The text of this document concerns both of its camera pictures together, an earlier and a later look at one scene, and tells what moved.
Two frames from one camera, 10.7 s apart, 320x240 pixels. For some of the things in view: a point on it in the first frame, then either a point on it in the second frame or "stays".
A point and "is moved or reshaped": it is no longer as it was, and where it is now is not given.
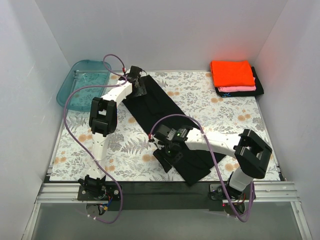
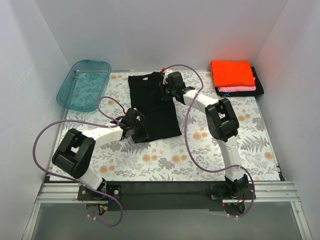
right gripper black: [164, 157] → [164, 89]
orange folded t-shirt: [232, 73] stays
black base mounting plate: [163, 195] stays
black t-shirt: [159, 112] is moved or reshaped
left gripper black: [139, 87] → [139, 133]
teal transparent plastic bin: [83, 73] stays
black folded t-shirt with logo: [258, 90] stays
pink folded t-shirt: [237, 88] stays
